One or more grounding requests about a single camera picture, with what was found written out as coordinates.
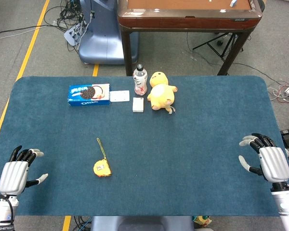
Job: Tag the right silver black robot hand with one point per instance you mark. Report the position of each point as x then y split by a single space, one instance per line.
274 163

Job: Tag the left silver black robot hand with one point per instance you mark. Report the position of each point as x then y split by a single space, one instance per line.
13 176

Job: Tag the yellow tape measure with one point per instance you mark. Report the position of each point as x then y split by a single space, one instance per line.
101 168

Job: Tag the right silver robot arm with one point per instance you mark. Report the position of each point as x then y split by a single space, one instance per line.
287 207

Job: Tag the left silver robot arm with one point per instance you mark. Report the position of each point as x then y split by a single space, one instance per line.
2 211

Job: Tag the small yellow toy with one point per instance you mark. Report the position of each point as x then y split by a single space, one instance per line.
202 221

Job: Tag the blue Oreo cookie box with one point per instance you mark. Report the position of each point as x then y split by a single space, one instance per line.
89 96

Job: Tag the blue table cloth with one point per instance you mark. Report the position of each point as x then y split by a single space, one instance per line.
159 149

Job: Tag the black tripod stand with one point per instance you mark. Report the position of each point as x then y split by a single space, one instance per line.
219 44

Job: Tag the yellow plush toy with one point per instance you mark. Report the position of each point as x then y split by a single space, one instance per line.
161 93

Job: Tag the white power socket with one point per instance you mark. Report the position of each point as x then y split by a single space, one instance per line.
120 96

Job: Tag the grey robot torso base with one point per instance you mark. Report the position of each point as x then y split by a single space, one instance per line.
142 223

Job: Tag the small white box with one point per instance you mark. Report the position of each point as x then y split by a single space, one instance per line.
138 104

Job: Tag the grey floor power strip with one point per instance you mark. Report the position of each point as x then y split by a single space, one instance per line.
71 34

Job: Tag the pink white drink bottle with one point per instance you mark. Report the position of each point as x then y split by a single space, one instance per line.
140 81

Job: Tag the single white blue mahjong tile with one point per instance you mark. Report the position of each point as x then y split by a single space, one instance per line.
233 2

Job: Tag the brown mahjong table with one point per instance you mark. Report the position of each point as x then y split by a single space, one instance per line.
183 18

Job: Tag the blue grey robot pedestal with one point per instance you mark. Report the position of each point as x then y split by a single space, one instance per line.
101 41

